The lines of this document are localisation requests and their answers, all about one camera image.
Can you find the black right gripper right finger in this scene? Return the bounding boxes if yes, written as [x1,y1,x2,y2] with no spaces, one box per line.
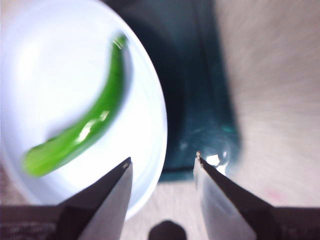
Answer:
[193,151,320,240]

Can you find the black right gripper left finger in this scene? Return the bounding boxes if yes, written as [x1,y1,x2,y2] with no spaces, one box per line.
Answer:
[0,156,133,240]

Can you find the long green pepper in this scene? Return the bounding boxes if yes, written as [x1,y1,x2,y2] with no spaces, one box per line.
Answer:
[21,33,128,178]

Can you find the black flat tray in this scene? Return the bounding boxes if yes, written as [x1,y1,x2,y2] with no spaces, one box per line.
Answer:
[104,0,245,186]

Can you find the pale blue plate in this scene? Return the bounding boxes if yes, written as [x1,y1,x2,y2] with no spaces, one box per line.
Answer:
[0,0,168,222]

